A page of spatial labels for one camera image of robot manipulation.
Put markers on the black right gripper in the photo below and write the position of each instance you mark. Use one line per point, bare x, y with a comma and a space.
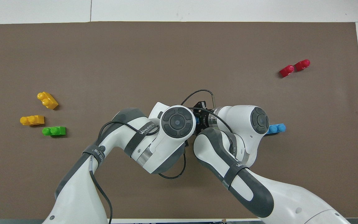
202, 109

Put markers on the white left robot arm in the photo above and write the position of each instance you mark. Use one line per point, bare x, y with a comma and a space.
179, 121

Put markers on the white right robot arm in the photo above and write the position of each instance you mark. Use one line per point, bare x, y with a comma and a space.
259, 119

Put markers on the red one-stud toy block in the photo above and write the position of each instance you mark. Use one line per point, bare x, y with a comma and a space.
302, 65
287, 71

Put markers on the green two-stud toy block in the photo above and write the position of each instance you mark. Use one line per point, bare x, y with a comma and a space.
54, 131

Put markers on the yellow two-stud toy block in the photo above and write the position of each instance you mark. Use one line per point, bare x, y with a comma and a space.
48, 100
32, 120

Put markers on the brown paper table mat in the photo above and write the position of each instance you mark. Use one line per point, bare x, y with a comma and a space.
135, 62

